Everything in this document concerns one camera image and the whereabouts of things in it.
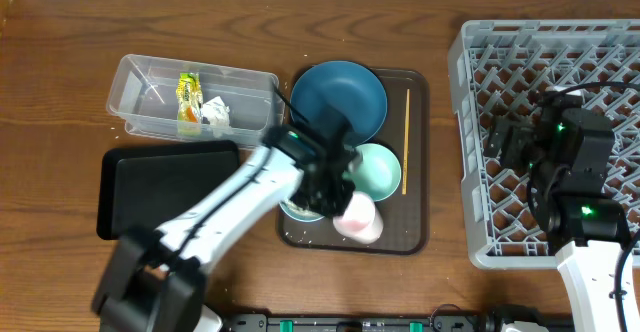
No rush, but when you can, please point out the black plastic tray bin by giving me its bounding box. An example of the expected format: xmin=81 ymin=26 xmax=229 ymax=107
xmin=96 ymin=141 xmax=240 ymax=240

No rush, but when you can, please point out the mint green bowl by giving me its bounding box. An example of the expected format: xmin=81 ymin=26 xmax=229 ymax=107
xmin=343 ymin=143 xmax=402 ymax=202

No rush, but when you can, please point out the white tissue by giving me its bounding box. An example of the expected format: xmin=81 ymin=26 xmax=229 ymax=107
xmin=201 ymin=96 xmax=230 ymax=127

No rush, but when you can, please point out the left black cable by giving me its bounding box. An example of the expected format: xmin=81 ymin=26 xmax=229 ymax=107
xmin=272 ymin=85 xmax=311 ymax=126

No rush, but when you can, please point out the right black cable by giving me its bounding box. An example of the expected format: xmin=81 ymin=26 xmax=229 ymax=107
xmin=549 ymin=82 xmax=640 ymax=332

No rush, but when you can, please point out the brown plastic serving tray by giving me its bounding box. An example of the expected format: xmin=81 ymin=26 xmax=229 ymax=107
xmin=276 ymin=68 xmax=429 ymax=256

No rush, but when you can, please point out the wooden chopstick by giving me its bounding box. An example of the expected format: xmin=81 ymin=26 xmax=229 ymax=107
xmin=401 ymin=88 xmax=411 ymax=196

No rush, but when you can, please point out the clear plastic bin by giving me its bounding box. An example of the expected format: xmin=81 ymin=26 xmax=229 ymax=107
xmin=106 ymin=54 xmax=285 ymax=149

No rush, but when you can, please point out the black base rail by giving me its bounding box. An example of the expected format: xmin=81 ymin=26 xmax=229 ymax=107
xmin=219 ymin=313 xmax=576 ymax=332

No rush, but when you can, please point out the dark blue plate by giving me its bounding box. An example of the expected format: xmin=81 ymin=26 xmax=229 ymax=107
xmin=290 ymin=61 xmax=388 ymax=146

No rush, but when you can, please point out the black cable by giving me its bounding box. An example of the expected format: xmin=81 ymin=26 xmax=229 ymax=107
xmin=549 ymin=82 xmax=640 ymax=332
xmin=272 ymin=85 xmax=311 ymax=126

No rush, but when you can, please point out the light blue white bowl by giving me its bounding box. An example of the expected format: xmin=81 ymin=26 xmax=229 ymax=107
xmin=279 ymin=200 xmax=323 ymax=223

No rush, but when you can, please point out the green yellow snack wrapper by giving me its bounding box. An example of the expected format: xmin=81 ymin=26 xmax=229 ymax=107
xmin=176 ymin=73 xmax=203 ymax=136

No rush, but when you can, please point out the grey plastic dishwasher rack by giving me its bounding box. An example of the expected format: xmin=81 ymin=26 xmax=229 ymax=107
xmin=448 ymin=19 xmax=639 ymax=269

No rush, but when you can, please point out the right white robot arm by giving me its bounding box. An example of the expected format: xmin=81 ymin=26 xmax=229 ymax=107
xmin=484 ymin=93 xmax=639 ymax=331

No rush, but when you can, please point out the small pink white cup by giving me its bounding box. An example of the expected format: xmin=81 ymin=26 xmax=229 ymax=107
xmin=333 ymin=191 xmax=384 ymax=244

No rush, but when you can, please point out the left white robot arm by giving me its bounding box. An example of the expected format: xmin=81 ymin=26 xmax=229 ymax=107
xmin=91 ymin=112 xmax=360 ymax=332

